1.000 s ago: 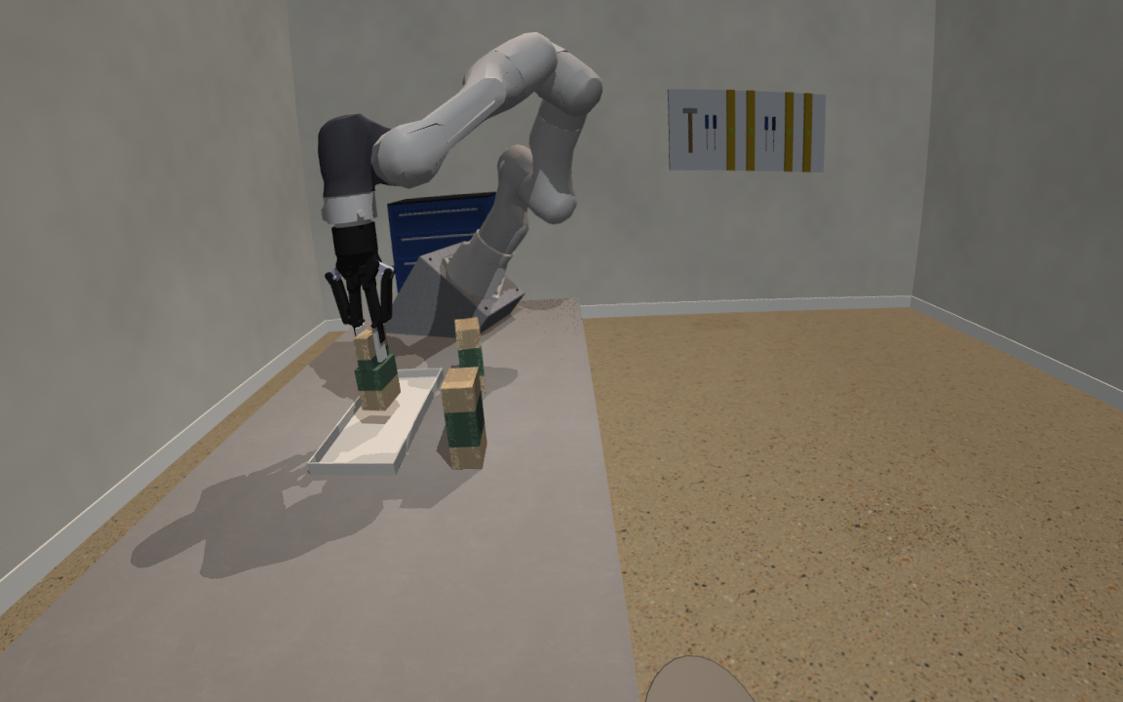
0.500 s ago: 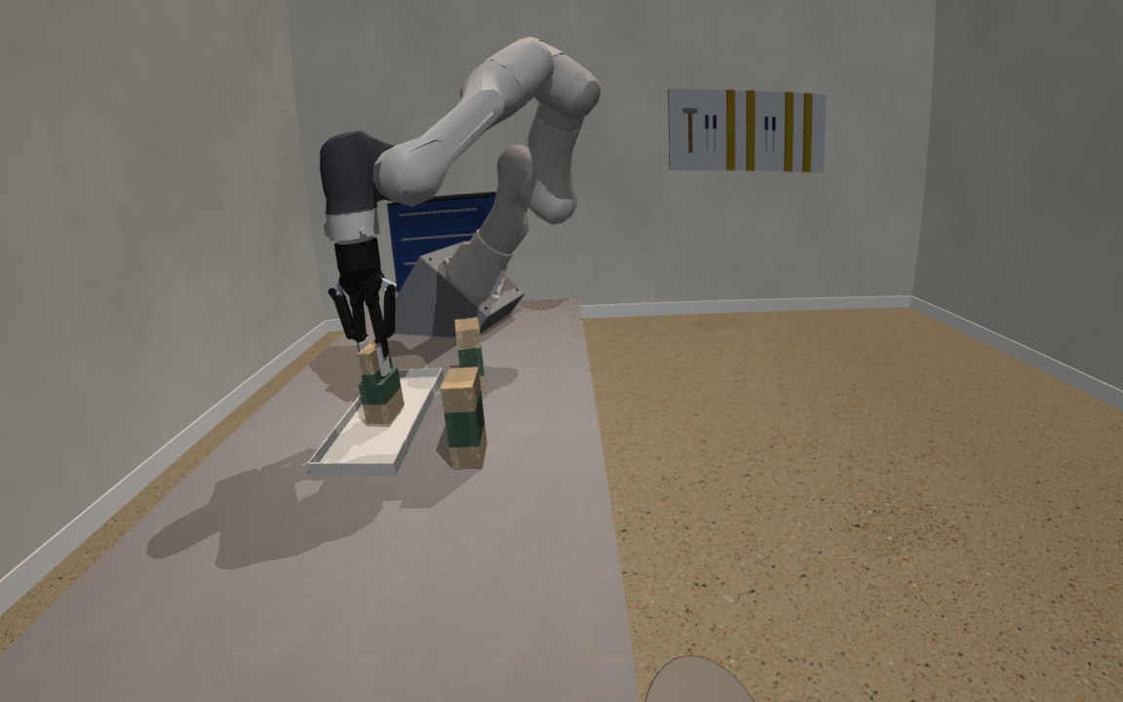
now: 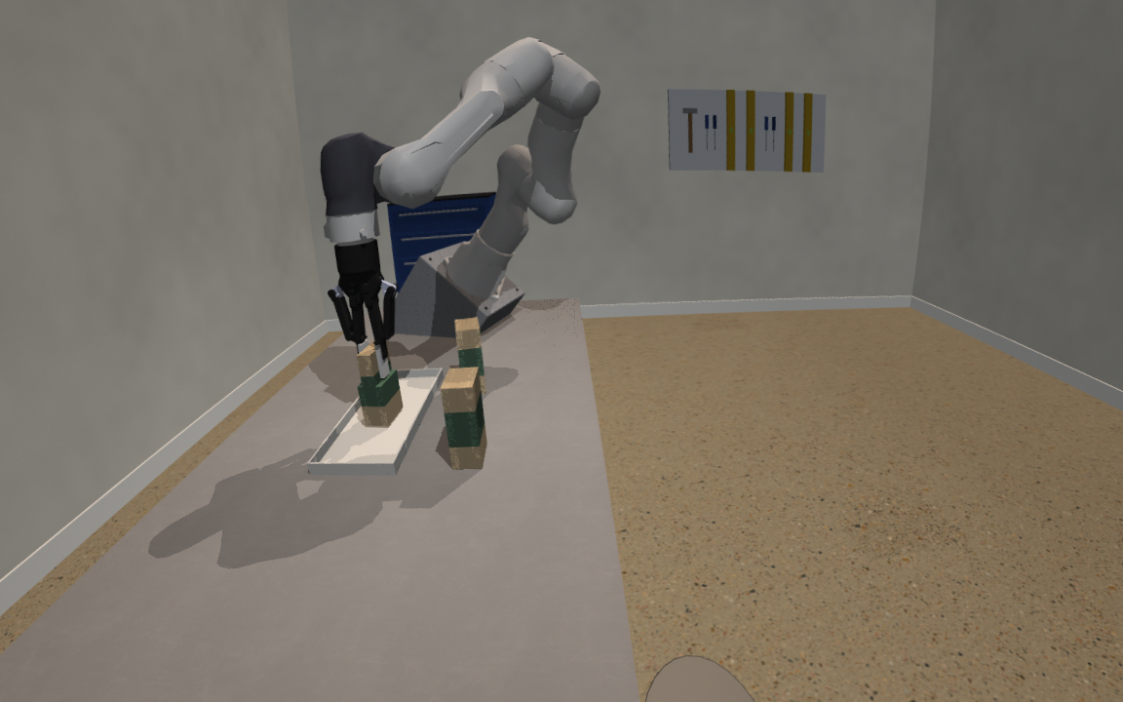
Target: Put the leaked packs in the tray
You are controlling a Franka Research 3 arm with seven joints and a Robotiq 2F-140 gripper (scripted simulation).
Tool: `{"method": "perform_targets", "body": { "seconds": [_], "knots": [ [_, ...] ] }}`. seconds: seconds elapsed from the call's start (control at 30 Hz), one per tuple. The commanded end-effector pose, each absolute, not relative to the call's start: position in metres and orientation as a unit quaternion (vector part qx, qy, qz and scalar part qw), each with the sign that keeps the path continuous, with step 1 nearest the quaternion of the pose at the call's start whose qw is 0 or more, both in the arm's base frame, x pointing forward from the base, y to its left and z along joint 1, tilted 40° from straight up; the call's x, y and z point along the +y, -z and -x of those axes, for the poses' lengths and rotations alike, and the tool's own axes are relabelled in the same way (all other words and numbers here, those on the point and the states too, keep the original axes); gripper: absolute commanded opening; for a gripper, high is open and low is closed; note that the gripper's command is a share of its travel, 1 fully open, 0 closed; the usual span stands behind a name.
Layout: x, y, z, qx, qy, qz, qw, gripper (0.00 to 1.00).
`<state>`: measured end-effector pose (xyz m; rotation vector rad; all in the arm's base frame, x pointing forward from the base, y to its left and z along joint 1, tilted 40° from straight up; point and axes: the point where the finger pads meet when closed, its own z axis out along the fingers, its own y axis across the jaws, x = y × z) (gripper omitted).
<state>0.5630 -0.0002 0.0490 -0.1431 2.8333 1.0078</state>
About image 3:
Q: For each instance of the tan rectangular block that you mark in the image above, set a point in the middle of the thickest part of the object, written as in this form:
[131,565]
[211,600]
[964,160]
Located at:
[464,418]
[469,346]
[381,398]

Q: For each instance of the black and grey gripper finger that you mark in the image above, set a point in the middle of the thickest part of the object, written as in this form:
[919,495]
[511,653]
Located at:
[358,326]
[382,331]

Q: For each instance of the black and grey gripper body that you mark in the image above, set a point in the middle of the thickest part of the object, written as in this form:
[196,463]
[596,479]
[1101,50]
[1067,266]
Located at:
[359,259]

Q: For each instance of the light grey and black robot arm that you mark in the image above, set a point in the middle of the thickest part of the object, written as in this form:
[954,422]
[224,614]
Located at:
[413,174]

